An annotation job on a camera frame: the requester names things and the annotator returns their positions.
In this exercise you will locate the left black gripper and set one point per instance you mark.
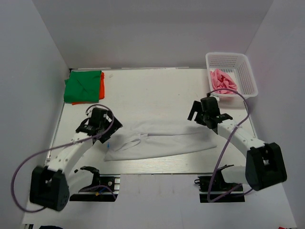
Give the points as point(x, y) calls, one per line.
point(116, 126)

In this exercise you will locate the folded orange t shirt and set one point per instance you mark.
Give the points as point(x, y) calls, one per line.
point(101, 93)

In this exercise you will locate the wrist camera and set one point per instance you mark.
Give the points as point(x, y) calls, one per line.
point(98, 117)
point(210, 106)

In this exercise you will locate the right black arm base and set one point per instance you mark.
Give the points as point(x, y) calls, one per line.
point(219, 187)

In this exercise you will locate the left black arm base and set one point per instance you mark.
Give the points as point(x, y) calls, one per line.
point(105, 190)

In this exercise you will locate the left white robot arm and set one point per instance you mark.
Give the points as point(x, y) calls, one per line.
point(53, 185)

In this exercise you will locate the white plastic basket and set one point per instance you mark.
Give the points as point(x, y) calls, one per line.
point(237, 66)

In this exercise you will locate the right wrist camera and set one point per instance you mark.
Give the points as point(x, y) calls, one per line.
point(210, 106)

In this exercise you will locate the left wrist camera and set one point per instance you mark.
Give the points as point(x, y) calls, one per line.
point(98, 117)

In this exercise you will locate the white t shirt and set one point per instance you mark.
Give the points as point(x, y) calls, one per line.
point(158, 138)

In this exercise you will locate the pink t shirt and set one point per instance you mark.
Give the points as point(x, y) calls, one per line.
point(223, 81)

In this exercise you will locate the folded green t shirt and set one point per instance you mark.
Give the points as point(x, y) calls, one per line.
point(83, 87)

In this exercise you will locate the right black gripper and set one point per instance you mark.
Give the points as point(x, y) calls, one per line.
point(196, 107)

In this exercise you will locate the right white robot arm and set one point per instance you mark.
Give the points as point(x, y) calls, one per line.
point(264, 165)

